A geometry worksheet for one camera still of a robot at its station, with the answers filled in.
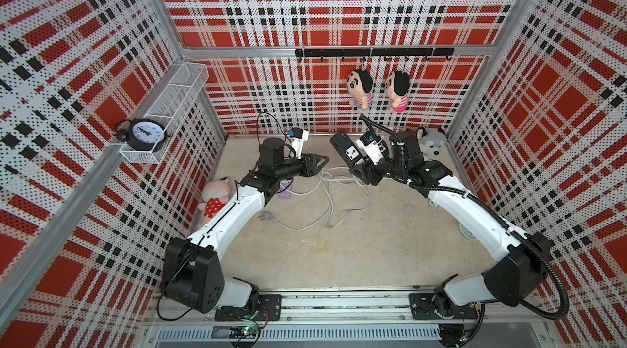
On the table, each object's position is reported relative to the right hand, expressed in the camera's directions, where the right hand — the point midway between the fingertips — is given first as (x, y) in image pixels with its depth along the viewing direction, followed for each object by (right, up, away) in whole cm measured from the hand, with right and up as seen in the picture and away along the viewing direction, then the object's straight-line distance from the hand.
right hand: (361, 164), depth 76 cm
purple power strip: (-27, -12, +22) cm, 37 cm away
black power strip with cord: (-4, +5, -3) cm, 7 cm away
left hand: (-11, +2, +1) cm, 11 cm away
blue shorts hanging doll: (+1, +30, +15) cm, 34 cm away
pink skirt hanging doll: (+16, +30, +16) cm, 38 cm away
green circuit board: (-38, -50, -5) cm, 63 cm away
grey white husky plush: (+30, +8, +16) cm, 35 cm away
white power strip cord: (-34, -20, +15) cm, 42 cm away
